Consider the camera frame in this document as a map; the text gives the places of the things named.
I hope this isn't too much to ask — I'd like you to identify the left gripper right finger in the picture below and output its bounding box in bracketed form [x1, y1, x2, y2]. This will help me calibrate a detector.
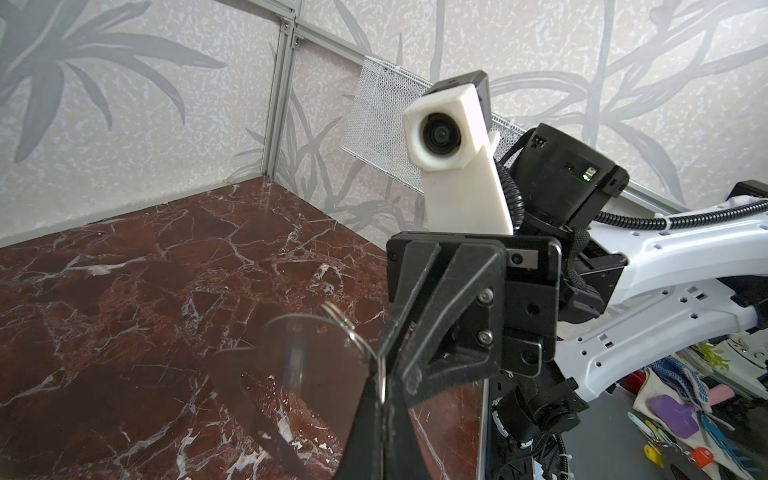
[383, 379, 431, 480]

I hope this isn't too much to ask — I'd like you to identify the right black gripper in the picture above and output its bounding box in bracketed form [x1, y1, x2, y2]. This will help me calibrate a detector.
[379, 230, 624, 432]

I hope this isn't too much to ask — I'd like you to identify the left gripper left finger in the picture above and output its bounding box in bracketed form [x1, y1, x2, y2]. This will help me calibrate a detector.
[335, 378, 383, 480]

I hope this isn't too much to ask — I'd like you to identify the metal key holder plate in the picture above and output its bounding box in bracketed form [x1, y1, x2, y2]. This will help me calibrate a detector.
[206, 311, 370, 479]

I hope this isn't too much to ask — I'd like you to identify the silver split keyring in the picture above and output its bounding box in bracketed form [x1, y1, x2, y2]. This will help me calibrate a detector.
[321, 301, 387, 405]

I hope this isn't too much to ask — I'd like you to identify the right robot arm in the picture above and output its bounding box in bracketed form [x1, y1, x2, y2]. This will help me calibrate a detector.
[380, 115, 767, 443]

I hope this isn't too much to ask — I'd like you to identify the tool tray with items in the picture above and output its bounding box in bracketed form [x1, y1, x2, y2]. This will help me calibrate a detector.
[621, 333, 767, 479]

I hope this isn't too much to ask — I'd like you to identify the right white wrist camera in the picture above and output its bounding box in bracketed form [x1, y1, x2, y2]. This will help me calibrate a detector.
[402, 70, 514, 235]

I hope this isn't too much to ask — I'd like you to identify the white wire mesh basket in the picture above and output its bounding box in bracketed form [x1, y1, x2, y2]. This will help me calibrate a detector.
[343, 58, 522, 209]

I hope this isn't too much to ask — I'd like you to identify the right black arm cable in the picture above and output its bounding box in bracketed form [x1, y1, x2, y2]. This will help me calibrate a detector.
[491, 128, 768, 232]

